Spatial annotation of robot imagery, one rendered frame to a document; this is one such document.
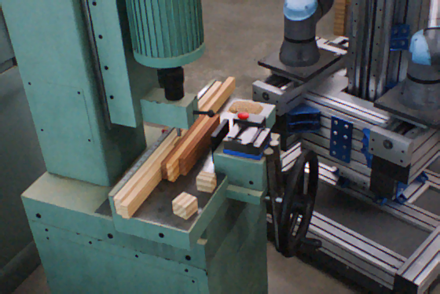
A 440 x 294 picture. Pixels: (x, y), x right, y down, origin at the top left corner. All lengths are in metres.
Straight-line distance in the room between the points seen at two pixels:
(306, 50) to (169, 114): 0.80
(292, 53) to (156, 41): 0.90
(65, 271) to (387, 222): 1.26
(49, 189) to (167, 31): 0.64
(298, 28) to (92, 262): 1.06
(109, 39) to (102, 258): 0.63
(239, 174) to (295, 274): 1.06
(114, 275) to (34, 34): 0.70
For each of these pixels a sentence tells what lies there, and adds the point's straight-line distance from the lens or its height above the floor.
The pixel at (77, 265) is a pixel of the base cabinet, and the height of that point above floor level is 0.58.
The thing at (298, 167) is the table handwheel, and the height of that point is 0.95.
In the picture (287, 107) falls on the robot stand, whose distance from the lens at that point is 2.21.
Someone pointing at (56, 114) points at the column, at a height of 1.02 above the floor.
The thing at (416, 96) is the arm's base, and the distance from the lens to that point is 2.00.
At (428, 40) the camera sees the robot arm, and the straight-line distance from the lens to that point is 1.68.
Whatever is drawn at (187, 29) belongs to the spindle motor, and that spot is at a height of 1.29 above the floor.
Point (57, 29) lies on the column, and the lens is 1.53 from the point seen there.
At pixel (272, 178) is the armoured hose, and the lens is 1.56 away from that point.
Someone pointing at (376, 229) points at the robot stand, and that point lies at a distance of 2.45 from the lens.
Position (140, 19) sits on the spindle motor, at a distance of 1.40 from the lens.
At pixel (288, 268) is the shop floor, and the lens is 2.56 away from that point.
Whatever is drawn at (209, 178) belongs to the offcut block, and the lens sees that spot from 1.49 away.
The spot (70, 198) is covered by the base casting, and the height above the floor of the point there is 0.80.
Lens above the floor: 1.85
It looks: 35 degrees down
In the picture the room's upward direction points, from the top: 4 degrees counter-clockwise
